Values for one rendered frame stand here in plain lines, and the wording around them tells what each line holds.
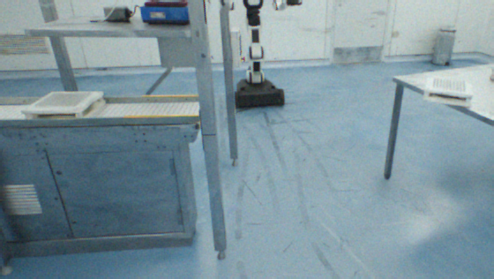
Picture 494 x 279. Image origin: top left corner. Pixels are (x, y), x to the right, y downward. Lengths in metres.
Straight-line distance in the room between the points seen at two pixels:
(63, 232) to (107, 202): 0.32
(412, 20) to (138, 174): 5.24
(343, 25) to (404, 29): 1.11
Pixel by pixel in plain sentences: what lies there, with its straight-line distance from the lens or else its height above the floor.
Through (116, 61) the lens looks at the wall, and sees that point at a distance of 5.68.
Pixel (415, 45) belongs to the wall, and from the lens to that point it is 6.45.
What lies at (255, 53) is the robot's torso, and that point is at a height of 0.62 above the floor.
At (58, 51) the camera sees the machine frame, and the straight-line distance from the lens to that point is 2.83.
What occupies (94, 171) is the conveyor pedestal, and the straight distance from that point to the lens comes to 2.03.
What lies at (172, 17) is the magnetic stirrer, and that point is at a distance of 1.64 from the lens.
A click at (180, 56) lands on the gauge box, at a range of 1.82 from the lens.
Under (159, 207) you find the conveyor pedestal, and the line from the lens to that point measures 2.06.
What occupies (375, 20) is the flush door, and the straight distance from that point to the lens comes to 5.98.
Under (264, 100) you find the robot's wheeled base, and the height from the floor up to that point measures 0.10.
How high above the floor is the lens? 1.51
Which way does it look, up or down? 24 degrees down
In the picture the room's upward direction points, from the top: 1 degrees clockwise
